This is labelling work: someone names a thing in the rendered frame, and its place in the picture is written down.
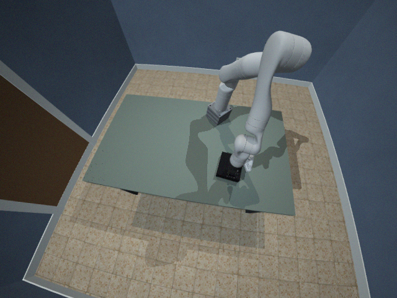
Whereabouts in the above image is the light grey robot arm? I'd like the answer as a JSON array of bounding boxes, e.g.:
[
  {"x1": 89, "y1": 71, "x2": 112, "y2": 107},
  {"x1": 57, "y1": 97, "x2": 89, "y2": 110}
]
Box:
[{"x1": 214, "y1": 31, "x2": 312, "y2": 163}]

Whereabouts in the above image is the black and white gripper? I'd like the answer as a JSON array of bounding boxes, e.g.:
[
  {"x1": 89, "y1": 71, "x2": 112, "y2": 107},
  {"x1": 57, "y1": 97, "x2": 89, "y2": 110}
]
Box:
[{"x1": 228, "y1": 154, "x2": 254, "y2": 174}]

